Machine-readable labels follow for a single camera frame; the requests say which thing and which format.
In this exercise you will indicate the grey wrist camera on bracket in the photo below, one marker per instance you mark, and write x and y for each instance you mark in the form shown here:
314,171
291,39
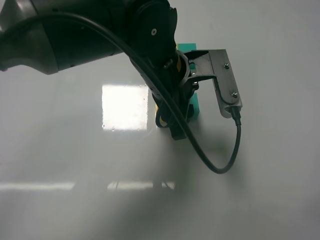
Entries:
214,65

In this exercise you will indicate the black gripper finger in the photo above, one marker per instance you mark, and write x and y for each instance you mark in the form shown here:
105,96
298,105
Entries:
175,129
190,112

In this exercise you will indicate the yellow template block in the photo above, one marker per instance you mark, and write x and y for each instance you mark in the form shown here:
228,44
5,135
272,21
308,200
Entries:
177,59

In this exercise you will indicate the green template block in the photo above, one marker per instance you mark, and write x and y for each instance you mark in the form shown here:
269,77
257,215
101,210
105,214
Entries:
187,47

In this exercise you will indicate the dark robot arm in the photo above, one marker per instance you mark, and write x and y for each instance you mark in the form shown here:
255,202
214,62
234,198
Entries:
54,35

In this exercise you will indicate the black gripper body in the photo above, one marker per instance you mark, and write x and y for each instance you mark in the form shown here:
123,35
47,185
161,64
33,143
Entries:
158,66

